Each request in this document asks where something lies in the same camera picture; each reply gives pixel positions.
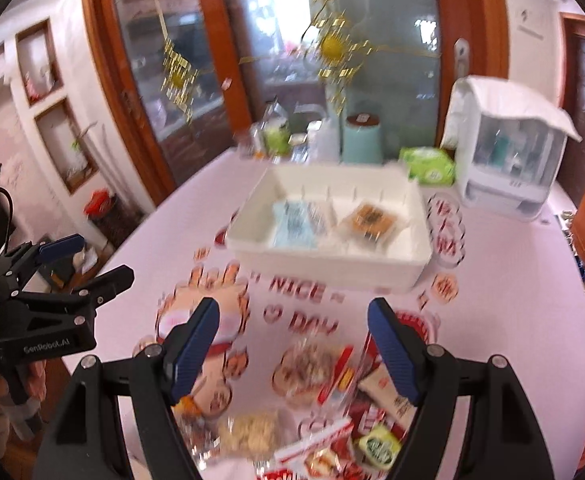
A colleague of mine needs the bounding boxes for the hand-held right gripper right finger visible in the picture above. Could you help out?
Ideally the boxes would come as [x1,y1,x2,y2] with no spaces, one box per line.
[367,296,581,480]

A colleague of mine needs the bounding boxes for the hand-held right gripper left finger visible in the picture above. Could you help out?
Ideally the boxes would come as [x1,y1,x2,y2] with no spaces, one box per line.
[31,296,221,480]

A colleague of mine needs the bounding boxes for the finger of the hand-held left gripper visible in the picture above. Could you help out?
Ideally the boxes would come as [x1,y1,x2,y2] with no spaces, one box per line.
[0,233,85,297]
[21,265,136,327]

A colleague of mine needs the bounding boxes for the beige snack packet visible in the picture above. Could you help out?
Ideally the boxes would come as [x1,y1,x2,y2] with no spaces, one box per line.
[359,364,418,428]

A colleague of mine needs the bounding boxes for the clear bag with red label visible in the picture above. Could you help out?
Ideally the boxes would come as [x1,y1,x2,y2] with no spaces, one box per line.
[271,339,361,408]

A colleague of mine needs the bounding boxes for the yellow green snack packet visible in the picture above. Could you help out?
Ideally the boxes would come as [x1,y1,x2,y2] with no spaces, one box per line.
[353,424,404,471]

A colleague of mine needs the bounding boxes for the clear packet of pale crackers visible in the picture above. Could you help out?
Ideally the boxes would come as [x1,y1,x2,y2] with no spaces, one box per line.
[217,409,280,456]

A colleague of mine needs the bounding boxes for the white plastic storage box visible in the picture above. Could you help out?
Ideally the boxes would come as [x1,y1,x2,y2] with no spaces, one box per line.
[226,164,434,292]

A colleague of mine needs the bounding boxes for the red white striped packet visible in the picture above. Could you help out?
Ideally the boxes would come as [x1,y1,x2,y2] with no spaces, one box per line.
[274,419,356,466]

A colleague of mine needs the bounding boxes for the brown snack packet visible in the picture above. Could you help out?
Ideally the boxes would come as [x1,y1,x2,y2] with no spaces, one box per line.
[337,201,409,251]

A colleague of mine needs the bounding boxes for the light blue snack packets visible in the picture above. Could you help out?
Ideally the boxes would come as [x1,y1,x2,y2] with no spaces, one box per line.
[271,200,329,250]

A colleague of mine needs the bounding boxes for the person's left hand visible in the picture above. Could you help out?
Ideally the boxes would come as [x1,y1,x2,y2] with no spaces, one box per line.
[0,360,47,417]

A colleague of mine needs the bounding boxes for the pink printed tablecloth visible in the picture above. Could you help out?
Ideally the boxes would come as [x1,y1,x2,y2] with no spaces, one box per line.
[87,150,585,480]

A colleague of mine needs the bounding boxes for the green tissue pack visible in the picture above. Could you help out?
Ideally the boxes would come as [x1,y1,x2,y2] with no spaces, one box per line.
[399,146,457,186]

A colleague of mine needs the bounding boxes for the small gold door ornament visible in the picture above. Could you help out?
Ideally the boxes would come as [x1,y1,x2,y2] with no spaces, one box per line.
[142,0,202,125]

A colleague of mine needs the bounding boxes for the teal cup with lid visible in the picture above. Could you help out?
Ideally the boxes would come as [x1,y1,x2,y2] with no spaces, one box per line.
[343,112,384,165]

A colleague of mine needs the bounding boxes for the white plastic bottle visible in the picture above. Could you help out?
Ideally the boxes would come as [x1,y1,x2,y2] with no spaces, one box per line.
[305,117,343,163]

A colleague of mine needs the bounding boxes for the green drink bottle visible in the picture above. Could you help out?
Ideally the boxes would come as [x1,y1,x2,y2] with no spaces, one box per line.
[260,119,293,157]

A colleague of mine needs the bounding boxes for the wooden framed glass door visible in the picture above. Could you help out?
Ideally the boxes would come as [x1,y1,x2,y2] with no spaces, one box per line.
[222,0,512,166]
[79,0,253,206]

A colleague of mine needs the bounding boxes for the white cosmetic organizer case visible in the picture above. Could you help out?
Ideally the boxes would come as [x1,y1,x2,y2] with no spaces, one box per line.
[443,76,583,221]

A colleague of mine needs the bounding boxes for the large gold door ornament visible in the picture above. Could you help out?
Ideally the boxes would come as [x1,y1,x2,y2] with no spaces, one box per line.
[300,0,379,112]

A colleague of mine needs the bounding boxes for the wall niche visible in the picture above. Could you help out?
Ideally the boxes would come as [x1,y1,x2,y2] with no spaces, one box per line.
[35,97,100,195]
[15,19,64,107]

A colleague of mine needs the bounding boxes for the silver door handle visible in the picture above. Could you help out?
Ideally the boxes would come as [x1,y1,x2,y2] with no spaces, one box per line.
[453,39,471,81]

